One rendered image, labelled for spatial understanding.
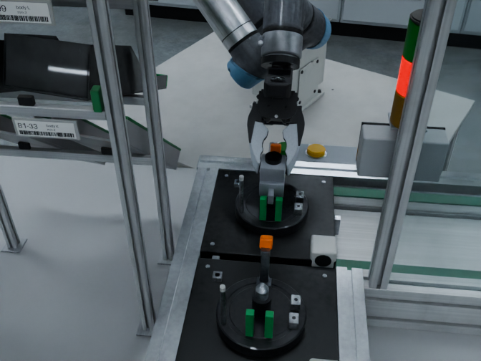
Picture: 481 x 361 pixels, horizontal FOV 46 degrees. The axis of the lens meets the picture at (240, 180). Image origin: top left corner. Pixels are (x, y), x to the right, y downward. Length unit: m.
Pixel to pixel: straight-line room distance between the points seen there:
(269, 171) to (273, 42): 0.23
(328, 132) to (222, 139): 0.28
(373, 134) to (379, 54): 3.13
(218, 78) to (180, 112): 0.22
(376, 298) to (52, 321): 0.58
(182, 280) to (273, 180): 0.24
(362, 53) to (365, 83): 2.19
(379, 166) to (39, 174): 0.86
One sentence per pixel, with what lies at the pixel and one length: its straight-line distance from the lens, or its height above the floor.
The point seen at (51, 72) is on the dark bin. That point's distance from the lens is 0.82.
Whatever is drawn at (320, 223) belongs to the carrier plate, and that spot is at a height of 0.97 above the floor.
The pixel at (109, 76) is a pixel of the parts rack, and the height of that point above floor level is 1.36.
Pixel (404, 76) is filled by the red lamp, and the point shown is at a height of 1.34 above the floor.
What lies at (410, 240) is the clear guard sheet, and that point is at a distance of 0.93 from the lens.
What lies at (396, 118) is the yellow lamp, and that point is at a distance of 0.81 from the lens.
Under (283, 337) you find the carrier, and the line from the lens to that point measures 0.87.
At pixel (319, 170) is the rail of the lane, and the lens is 1.21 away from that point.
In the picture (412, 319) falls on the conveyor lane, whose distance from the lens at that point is 1.06.
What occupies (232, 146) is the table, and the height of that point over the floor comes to 0.86.
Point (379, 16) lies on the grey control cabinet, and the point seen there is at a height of 0.17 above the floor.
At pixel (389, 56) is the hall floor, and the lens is 3.95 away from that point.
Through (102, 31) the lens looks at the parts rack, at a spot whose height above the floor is 1.42.
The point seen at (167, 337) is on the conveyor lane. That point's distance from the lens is 0.92.
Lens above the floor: 1.69
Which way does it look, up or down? 39 degrees down
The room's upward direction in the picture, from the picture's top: straight up
